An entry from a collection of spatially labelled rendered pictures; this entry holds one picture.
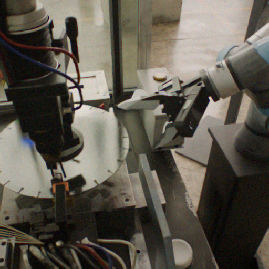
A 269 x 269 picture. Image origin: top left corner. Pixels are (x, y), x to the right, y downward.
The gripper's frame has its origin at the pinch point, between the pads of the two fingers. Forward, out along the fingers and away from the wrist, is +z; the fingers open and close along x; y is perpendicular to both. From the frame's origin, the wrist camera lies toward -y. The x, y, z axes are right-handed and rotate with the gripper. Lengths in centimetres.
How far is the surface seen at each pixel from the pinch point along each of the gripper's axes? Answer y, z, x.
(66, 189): -15.9, 12.8, 6.0
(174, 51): 247, 19, -106
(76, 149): -2.9, 13.2, 5.0
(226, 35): 289, -34, -142
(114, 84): 44.5, 14.1, -8.1
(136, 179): 0.0, 9.2, -14.3
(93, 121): 8.9, 11.3, 2.7
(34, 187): -13.5, 20.0, 8.5
